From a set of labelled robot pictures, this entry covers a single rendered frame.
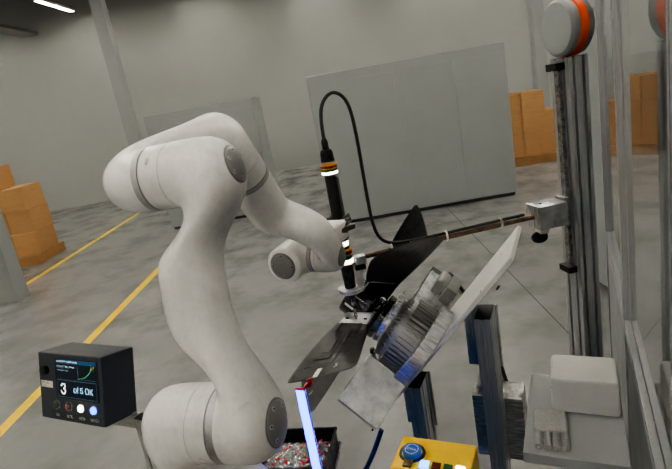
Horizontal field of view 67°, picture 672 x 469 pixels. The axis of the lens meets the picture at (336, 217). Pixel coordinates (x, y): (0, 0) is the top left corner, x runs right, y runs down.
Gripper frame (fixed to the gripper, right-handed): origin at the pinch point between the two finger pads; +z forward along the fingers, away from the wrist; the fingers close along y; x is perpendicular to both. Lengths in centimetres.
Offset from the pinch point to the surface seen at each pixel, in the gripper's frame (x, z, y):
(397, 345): -37.2, -1.1, 11.3
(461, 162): -101, 563, -78
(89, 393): -31, -43, -62
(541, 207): -9, 30, 50
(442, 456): -40, -37, 31
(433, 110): -25, 552, -104
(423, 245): -8.3, 1.0, 22.2
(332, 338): -30.0, -11.0, -3.2
